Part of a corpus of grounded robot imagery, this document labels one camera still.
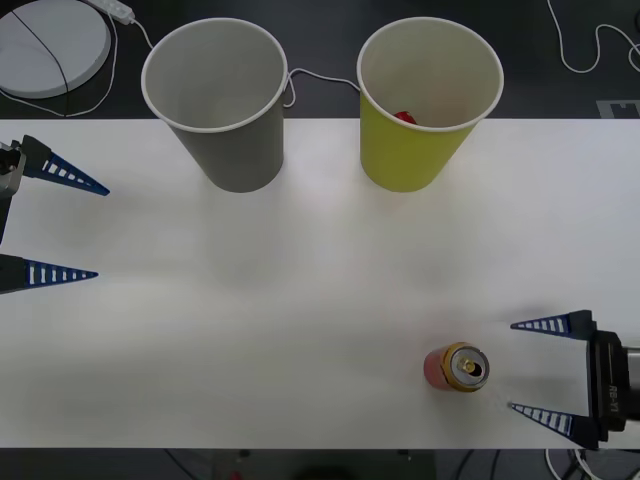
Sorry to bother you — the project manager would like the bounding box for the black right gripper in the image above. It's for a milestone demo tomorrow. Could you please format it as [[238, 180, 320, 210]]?
[[508, 309, 628, 452]]

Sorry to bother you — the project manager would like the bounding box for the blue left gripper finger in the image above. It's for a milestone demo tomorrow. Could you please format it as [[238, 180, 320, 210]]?
[[20, 134, 111, 197], [0, 254, 100, 297]]

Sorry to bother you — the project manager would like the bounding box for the red can with gold top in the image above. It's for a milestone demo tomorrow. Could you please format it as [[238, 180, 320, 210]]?
[[423, 341, 491, 394]]

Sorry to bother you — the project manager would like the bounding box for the white round disc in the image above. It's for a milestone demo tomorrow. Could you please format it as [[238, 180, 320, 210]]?
[[0, 0, 113, 99]]

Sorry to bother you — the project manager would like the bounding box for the white power strip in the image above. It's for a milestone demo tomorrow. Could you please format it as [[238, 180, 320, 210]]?
[[89, 0, 136, 25]]

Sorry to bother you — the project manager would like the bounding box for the grey plastic bin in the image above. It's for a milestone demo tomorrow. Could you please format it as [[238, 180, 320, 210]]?
[[140, 17, 289, 194]]

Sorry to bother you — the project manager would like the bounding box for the yellow-green plastic bin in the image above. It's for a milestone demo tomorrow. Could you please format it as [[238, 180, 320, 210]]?
[[356, 16, 505, 194]]

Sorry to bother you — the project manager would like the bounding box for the white cable bundle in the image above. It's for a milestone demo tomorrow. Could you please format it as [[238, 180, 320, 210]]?
[[543, 447, 609, 480]]

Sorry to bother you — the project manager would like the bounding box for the thin black cable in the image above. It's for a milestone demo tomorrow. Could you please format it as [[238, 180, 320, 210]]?
[[10, 8, 71, 119]]

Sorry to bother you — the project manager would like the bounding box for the thin white cable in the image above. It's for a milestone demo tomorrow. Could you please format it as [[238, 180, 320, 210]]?
[[0, 8, 120, 119]]

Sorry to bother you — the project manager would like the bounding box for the white power strip cable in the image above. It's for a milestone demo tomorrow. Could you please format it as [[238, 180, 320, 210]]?
[[129, 17, 362, 109]]

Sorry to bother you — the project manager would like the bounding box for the long white cable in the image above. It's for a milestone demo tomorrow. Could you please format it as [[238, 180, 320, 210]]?
[[546, 0, 640, 75]]

